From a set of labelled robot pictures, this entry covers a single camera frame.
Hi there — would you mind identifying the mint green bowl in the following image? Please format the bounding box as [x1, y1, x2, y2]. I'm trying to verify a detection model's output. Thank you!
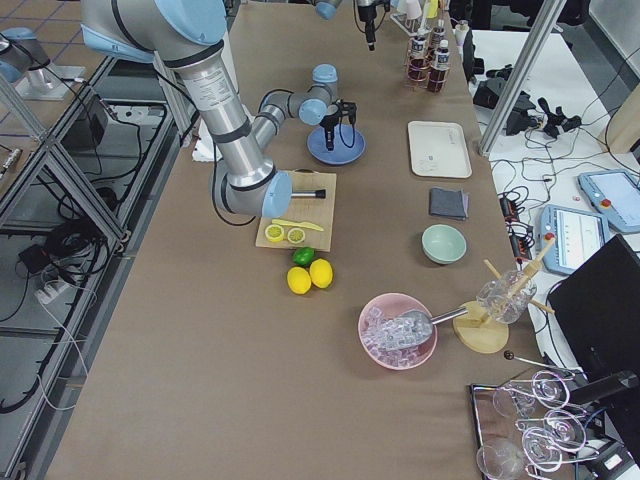
[421, 224, 467, 265]

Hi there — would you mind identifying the steel muddler black tip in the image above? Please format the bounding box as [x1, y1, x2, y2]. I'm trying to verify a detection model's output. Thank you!
[291, 189, 327, 199]

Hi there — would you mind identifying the glass mug on stand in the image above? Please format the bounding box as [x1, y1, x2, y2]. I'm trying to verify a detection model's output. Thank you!
[476, 270, 537, 324]

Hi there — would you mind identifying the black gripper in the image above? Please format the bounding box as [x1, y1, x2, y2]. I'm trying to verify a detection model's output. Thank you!
[320, 112, 340, 151]
[355, 0, 390, 51]

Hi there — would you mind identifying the wooden cutting board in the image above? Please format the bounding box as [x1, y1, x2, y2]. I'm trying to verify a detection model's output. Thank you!
[255, 171, 337, 252]

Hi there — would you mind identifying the drink bottle top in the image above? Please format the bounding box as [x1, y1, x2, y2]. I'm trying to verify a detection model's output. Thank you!
[407, 35, 428, 83]

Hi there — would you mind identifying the lemon half upper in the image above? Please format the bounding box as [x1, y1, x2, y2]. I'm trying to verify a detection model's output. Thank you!
[264, 224, 286, 243]

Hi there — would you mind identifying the pink bowl with ice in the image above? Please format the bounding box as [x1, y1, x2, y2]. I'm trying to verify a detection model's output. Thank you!
[357, 293, 438, 371]

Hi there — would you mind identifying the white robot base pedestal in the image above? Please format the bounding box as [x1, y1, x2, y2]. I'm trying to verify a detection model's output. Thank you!
[189, 0, 241, 164]

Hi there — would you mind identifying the grey folded cloth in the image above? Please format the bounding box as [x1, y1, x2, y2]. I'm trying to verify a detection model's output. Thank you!
[429, 187, 469, 221]

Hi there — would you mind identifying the teach pendant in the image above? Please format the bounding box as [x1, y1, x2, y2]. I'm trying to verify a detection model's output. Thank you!
[538, 204, 610, 275]
[578, 169, 640, 234]

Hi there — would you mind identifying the green lime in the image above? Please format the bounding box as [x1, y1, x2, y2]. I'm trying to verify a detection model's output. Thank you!
[292, 246, 316, 267]

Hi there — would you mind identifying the copper wire bottle rack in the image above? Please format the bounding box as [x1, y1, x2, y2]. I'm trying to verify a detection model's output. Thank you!
[404, 31, 436, 92]

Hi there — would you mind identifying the teach pendant near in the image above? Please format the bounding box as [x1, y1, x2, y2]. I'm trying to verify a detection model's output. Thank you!
[538, 204, 610, 275]

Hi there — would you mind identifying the teach pendant far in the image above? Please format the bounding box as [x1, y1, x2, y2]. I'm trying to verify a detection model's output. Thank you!
[578, 169, 640, 234]

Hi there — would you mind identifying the lemon half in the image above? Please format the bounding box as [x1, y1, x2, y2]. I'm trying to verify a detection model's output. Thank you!
[286, 227, 306, 245]
[264, 224, 286, 243]

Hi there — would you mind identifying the blue plate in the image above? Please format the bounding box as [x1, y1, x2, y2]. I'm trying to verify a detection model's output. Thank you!
[307, 124, 366, 166]

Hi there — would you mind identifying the whole yellow lemon upper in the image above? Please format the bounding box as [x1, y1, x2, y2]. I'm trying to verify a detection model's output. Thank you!
[309, 259, 334, 289]

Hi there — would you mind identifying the black laptop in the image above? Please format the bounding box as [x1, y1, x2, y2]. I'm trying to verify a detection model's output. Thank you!
[548, 235, 639, 381]

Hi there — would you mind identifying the cream rabbit tray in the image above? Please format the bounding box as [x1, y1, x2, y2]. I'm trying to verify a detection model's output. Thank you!
[407, 120, 472, 179]

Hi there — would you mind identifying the drink bottle lower middle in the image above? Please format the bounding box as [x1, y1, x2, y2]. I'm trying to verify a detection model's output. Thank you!
[428, 40, 450, 93]

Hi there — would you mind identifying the metal ice scoop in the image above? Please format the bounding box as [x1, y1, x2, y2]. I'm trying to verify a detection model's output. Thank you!
[380, 307, 468, 350]

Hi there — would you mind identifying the drink bottle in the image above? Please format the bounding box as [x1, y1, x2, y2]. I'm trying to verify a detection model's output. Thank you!
[430, 18, 446, 49]
[407, 35, 428, 83]
[428, 40, 450, 93]

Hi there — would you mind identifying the aluminium frame post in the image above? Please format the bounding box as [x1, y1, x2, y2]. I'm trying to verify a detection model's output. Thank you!
[478, 0, 566, 158]

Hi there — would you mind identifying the drink bottle lower outer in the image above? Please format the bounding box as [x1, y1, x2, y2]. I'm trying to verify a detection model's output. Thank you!
[430, 18, 446, 49]

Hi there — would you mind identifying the wooden mug tree stand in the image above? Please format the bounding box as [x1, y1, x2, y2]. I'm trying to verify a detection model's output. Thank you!
[453, 234, 556, 354]

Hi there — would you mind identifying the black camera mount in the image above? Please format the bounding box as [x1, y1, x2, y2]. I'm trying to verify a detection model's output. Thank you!
[335, 99, 357, 127]

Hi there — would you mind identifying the yellow plastic knife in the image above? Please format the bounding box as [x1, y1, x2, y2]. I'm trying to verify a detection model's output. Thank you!
[271, 218, 324, 232]

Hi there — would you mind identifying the lemon half lower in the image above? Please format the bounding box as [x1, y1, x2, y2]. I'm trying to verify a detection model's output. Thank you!
[286, 227, 306, 245]

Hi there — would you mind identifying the wine glass rack tray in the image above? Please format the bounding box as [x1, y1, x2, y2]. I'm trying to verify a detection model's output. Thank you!
[468, 368, 634, 480]

